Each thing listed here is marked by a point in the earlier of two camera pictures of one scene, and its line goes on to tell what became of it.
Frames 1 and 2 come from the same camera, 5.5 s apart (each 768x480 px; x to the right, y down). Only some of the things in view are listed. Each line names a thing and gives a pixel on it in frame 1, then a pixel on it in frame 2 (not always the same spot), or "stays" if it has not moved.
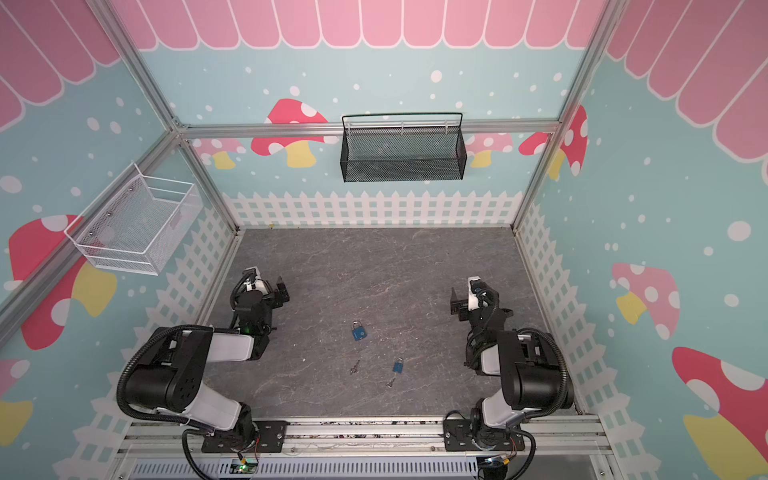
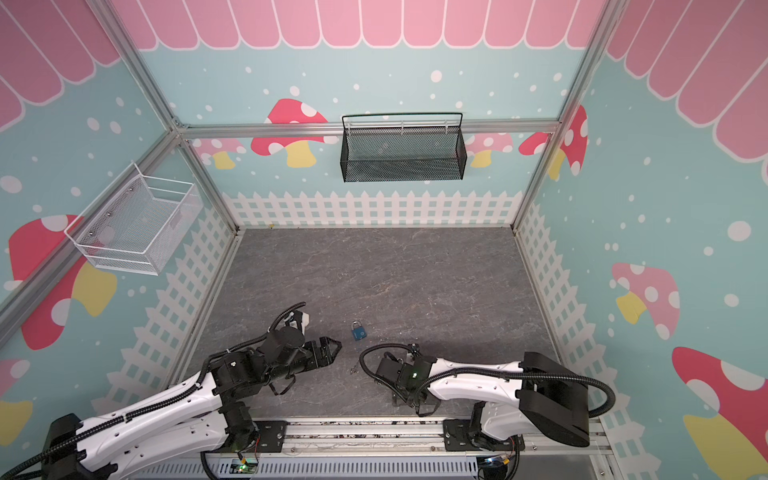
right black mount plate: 467,435 stays
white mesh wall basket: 135,229 stays
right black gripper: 462,301 -> 384,368
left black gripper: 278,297 -> 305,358
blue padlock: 358,331 stays
